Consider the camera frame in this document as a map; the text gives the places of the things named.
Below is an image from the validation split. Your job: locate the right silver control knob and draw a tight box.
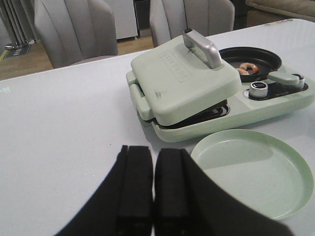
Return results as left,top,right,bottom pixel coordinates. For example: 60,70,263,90
293,74,305,90

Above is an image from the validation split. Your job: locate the white cabinet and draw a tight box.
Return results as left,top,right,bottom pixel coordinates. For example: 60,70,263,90
111,0,138,39

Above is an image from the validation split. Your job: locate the beige upholstered chair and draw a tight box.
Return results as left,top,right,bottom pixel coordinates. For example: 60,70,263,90
34,0,118,68
149,0,235,47

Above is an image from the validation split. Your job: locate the right beige upholstered chair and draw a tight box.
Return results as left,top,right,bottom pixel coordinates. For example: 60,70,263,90
149,0,235,47

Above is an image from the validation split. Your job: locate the mint green round plate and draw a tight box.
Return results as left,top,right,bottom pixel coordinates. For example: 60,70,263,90
191,129,314,220

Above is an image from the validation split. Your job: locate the black round frying pan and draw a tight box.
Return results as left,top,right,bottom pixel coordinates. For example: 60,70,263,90
219,47,282,83

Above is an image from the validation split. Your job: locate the mint green hinged lid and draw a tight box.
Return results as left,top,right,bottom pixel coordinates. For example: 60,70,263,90
126,29,241,126

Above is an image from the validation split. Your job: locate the stanchion post base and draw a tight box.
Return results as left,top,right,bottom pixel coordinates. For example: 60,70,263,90
4,41,29,51

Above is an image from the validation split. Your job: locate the beige cushion seat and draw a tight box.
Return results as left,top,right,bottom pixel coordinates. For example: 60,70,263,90
245,0,315,22

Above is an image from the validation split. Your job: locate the orange shrimp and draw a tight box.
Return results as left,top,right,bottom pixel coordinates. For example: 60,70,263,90
236,62,259,75

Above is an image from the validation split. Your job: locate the mint green breakfast maker base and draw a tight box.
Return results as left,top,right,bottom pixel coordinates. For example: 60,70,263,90
126,45,315,143

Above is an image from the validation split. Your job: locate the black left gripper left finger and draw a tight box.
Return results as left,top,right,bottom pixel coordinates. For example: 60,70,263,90
57,146,153,236

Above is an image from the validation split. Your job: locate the left silver control knob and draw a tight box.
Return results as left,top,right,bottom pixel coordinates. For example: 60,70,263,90
249,81,268,98

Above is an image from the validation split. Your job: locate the left beige upholstered chair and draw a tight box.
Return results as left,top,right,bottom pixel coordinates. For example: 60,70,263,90
34,0,118,68

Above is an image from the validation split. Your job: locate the silver control knob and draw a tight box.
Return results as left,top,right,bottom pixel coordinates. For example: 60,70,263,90
293,74,305,90
249,81,268,98

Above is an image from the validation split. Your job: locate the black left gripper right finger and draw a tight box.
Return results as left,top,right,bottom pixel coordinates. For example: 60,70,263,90
154,148,293,236

